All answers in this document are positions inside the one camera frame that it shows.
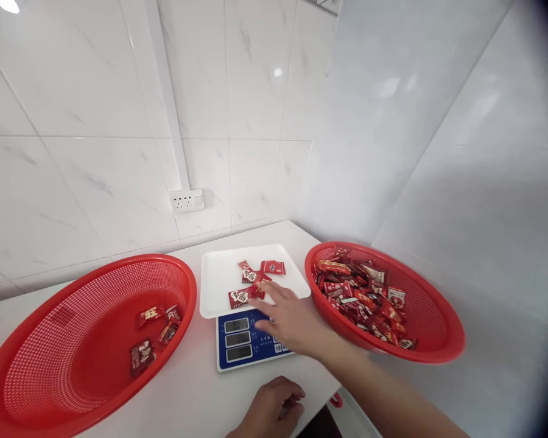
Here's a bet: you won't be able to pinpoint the dark red candy packet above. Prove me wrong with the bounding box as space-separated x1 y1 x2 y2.
129 338 158 379

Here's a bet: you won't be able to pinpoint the red heart print candy packet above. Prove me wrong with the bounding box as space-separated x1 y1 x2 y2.
241 269 272 285
228 288 256 310

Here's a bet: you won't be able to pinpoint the person's right fingers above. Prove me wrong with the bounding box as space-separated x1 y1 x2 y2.
262 280 302 307

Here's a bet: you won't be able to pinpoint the person's left fingers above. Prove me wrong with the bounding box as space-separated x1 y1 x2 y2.
277 382 307 425

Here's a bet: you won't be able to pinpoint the pile of red candy packets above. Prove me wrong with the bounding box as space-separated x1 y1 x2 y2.
312 244 419 351

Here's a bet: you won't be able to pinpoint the person's right index finger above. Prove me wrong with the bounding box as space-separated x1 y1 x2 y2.
248 296 277 318

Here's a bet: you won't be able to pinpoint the large red plastic basket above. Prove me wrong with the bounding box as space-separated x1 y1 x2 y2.
0 253 198 438

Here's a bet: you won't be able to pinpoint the blue digital scale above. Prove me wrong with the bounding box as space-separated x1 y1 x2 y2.
216 308 298 373

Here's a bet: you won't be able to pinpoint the white scale tray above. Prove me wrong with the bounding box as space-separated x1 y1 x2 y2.
199 243 312 320

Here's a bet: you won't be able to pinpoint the person's left hand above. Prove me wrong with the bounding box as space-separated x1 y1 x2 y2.
237 375 307 438

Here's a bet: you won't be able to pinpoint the person's right hand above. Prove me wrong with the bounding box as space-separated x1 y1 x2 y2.
248 280 344 362

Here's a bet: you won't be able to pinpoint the white wall socket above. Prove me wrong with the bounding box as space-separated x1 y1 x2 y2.
169 188 205 214

